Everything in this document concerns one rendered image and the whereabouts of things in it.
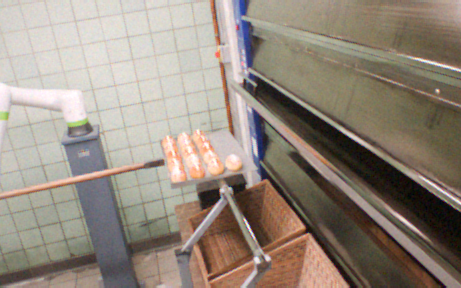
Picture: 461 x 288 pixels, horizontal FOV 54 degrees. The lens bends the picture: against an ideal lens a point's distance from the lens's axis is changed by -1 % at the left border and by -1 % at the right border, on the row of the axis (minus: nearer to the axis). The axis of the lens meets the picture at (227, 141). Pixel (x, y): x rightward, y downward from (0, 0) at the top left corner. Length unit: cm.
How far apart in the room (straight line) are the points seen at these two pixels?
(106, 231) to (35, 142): 87
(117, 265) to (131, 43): 145
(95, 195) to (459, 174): 216
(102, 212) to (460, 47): 229
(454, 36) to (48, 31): 264
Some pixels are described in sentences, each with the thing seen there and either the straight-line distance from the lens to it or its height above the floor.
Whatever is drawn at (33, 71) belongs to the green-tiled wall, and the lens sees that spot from 325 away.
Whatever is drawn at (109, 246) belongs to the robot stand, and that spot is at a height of 48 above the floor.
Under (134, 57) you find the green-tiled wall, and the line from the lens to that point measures 318.
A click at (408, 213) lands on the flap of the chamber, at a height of 140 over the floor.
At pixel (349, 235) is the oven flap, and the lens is 168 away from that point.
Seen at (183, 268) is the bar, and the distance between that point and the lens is 187.
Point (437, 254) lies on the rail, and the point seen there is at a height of 143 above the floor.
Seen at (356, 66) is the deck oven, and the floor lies 165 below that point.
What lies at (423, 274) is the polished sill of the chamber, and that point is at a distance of 129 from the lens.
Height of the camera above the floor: 195
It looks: 20 degrees down
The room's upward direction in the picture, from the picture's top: 9 degrees counter-clockwise
